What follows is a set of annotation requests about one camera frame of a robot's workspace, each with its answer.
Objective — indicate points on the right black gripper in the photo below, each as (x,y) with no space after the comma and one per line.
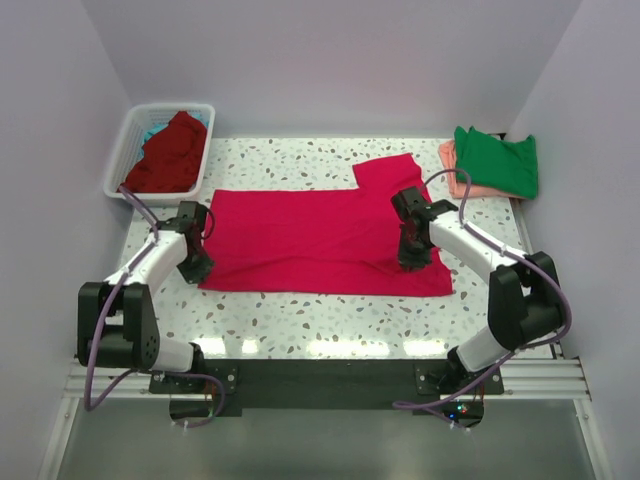
(415,262)

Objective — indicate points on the white plastic laundry basket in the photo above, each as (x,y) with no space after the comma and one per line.
(128,149)

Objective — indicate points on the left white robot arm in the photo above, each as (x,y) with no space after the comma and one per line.
(117,328)

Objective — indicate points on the aluminium rail frame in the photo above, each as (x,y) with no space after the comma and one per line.
(541,427)

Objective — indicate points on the dark red t-shirt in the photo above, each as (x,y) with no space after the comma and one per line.
(166,168)

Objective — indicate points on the pink red t-shirt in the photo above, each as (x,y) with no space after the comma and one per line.
(341,242)

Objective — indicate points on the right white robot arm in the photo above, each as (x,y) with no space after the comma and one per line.
(525,300)

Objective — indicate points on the folded green t-shirt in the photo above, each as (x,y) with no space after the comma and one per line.
(511,167)

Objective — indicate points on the light blue t-shirt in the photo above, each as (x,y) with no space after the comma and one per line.
(180,129)

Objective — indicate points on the folded peach t-shirt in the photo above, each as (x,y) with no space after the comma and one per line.
(448,157)

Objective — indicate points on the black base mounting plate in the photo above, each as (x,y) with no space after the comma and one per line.
(228,388)

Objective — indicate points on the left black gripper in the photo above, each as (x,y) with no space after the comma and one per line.
(199,273)

